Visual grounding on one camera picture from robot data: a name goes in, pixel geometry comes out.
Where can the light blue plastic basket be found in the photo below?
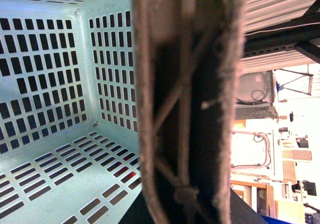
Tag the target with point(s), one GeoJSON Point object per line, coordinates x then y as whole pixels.
{"type": "Point", "coordinates": [68, 115]}

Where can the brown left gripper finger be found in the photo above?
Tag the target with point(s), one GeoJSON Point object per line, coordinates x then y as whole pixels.
{"type": "Point", "coordinates": [188, 56]}

